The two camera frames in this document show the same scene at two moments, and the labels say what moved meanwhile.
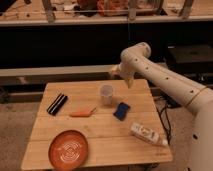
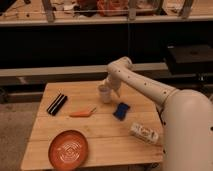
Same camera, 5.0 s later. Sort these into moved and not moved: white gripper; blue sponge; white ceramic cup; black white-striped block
Moved: white gripper
Not moved: black white-striped block; blue sponge; white ceramic cup
